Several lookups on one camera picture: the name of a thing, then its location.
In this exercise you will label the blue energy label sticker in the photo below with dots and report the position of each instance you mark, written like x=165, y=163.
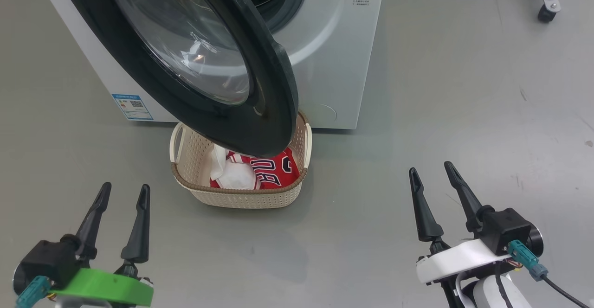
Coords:
x=132, y=107

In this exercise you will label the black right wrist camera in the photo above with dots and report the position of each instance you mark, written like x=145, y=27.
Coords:
x=506, y=229

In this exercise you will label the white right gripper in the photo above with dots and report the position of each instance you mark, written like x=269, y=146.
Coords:
x=459, y=259

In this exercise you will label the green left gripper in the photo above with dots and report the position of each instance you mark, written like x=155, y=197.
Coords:
x=106, y=287

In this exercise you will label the cream perforated laundry basket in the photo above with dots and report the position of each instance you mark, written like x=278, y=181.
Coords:
x=241, y=199

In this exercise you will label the red basketball jersey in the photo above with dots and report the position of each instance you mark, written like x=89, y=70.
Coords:
x=278, y=169

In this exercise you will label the black glass washing machine door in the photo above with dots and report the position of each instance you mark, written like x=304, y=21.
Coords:
x=274, y=113

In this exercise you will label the white washing machine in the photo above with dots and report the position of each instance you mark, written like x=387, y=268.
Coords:
x=334, y=57

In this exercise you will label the white garment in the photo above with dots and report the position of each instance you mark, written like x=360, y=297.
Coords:
x=234, y=178

